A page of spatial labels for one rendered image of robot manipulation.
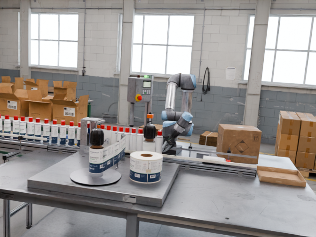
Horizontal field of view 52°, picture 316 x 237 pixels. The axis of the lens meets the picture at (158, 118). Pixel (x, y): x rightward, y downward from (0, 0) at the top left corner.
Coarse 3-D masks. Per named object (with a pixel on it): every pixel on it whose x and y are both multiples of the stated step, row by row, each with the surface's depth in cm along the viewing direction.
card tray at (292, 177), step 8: (264, 168) 248; (272, 168) 247; (280, 168) 245; (264, 176) 223; (272, 176) 236; (280, 176) 237; (288, 176) 238; (296, 176) 239; (288, 184) 221; (296, 184) 220; (304, 184) 219
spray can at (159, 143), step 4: (160, 132) 247; (156, 136) 248; (160, 136) 247; (156, 140) 248; (160, 140) 247; (156, 144) 248; (160, 144) 247; (156, 148) 249; (160, 148) 248; (160, 152) 249
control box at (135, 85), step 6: (132, 78) 247; (138, 78) 247; (144, 78) 251; (132, 84) 248; (138, 84) 247; (132, 90) 248; (138, 90) 248; (132, 96) 249; (144, 96) 253; (150, 96) 257; (132, 102) 249; (138, 102) 251; (144, 102) 255
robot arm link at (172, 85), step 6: (174, 78) 269; (168, 84) 268; (174, 84) 267; (168, 90) 264; (174, 90) 264; (168, 96) 259; (174, 96) 261; (168, 102) 256; (174, 102) 258; (168, 108) 251; (162, 114) 248; (168, 114) 248; (174, 114) 248; (168, 120) 251; (174, 120) 249
